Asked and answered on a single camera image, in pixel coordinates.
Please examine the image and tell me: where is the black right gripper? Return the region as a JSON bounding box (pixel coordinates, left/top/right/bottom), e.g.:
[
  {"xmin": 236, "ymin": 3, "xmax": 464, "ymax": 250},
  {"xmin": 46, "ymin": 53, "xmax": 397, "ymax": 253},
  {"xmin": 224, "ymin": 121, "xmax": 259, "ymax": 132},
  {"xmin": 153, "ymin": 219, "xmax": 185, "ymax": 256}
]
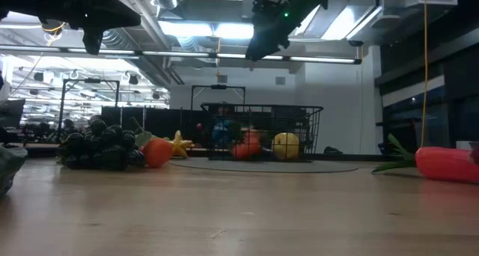
[{"xmin": 245, "ymin": 11, "xmax": 301, "ymax": 62}]

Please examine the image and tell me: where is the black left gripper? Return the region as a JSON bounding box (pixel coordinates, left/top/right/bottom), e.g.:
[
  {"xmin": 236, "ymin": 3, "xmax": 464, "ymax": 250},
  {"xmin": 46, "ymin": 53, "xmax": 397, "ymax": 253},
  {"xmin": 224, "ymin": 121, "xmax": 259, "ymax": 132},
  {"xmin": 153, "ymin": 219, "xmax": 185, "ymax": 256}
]
[{"xmin": 37, "ymin": 0, "xmax": 142, "ymax": 56}]

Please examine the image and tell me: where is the red-orange fruit with green top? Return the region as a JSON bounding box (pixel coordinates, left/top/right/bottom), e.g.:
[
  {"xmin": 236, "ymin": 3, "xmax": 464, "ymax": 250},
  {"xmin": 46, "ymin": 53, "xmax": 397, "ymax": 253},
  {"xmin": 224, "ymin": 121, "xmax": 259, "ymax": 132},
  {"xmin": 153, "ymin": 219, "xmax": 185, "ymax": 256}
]
[{"xmin": 231, "ymin": 128, "xmax": 263, "ymax": 161}]

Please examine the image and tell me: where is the dark green grape bunch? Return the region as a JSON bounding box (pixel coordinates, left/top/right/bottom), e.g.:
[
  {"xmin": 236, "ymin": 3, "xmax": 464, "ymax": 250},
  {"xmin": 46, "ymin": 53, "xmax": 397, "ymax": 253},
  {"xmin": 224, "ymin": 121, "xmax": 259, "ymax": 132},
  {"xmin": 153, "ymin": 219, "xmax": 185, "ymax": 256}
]
[{"xmin": 57, "ymin": 118, "xmax": 147, "ymax": 172}]

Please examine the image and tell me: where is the yellow starfruit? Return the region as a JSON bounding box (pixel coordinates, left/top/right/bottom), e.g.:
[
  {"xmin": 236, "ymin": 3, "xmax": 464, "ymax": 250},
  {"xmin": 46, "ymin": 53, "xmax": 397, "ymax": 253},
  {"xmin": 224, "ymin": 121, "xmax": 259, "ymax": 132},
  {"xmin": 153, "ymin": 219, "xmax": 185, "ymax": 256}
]
[{"xmin": 168, "ymin": 129, "xmax": 195, "ymax": 159}]

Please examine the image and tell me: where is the orange tomato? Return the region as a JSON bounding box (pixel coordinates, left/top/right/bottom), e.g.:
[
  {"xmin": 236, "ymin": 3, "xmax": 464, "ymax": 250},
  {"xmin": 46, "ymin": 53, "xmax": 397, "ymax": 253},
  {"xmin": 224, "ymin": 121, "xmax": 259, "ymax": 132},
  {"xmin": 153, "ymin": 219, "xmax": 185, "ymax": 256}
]
[{"xmin": 141, "ymin": 136, "xmax": 174, "ymax": 169}]

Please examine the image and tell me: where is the long ceiling light bar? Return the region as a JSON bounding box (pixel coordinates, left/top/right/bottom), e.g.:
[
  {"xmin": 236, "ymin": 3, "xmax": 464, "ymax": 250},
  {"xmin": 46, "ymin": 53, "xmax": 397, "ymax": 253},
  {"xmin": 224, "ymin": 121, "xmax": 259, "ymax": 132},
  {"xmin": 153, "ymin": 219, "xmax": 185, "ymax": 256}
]
[{"xmin": 0, "ymin": 45, "xmax": 363, "ymax": 65}]

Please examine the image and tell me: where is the dark computer monitor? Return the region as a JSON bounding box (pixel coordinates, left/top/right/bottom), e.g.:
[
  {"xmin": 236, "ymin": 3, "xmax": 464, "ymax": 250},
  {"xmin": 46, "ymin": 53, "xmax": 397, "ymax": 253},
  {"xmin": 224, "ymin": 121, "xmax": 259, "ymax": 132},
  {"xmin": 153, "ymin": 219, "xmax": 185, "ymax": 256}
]
[{"xmin": 0, "ymin": 98, "xmax": 26, "ymax": 129}]

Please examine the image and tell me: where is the black partition panel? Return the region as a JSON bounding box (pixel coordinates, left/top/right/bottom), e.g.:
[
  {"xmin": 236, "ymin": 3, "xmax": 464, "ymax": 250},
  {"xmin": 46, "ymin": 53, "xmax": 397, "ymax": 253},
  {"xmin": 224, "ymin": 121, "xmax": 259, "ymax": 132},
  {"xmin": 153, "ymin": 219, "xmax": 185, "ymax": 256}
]
[{"xmin": 100, "ymin": 106, "xmax": 210, "ymax": 141}]

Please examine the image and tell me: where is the dark green vegetable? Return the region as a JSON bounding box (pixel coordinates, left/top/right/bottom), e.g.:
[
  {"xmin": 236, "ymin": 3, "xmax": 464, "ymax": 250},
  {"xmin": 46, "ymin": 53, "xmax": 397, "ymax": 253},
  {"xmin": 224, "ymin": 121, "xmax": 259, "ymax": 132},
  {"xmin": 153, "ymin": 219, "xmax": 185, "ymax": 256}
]
[{"xmin": 0, "ymin": 144, "xmax": 29, "ymax": 197}]

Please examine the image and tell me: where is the tall black station frame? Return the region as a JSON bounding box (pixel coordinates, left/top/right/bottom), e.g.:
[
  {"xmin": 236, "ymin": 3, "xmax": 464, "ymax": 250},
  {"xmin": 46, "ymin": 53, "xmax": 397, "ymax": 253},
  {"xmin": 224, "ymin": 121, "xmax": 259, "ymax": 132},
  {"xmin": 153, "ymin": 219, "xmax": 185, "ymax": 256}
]
[{"xmin": 58, "ymin": 78, "xmax": 121, "ymax": 137}]

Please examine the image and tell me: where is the black yellow cord reel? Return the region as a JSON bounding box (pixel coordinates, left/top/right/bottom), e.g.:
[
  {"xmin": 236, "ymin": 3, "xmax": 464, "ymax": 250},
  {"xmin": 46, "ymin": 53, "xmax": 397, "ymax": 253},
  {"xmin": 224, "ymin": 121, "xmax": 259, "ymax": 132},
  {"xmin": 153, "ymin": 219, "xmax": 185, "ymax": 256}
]
[{"xmin": 40, "ymin": 18, "xmax": 67, "ymax": 36}]

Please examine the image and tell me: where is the black station frame with camera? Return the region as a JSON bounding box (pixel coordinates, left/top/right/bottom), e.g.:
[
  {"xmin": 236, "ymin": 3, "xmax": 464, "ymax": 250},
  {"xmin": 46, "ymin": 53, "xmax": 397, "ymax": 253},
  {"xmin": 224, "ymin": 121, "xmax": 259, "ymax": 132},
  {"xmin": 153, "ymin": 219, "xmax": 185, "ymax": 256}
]
[{"xmin": 190, "ymin": 84, "xmax": 247, "ymax": 112}]

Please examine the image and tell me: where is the black wire basket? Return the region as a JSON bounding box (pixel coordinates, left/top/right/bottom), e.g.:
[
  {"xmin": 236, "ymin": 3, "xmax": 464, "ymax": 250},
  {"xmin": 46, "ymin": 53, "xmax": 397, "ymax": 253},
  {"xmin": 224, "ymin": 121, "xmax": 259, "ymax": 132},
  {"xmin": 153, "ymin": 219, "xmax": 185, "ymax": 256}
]
[{"xmin": 200, "ymin": 102, "xmax": 325, "ymax": 163}]

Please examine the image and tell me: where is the thin yellow cord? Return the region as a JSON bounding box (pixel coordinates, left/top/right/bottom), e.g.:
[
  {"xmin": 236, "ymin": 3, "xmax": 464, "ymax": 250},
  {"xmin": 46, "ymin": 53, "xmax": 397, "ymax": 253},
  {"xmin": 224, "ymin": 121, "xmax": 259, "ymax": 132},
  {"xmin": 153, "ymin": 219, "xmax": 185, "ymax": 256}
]
[{"xmin": 359, "ymin": 45, "xmax": 364, "ymax": 154}]

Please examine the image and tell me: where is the yellow hanging cable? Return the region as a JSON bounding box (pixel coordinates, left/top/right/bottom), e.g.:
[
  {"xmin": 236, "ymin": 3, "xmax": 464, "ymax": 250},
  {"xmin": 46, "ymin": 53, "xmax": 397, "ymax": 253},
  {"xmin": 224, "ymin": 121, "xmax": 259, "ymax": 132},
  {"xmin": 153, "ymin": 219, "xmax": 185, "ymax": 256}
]
[{"xmin": 420, "ymin": 3, "xmax": 430, "ymax": 148}]

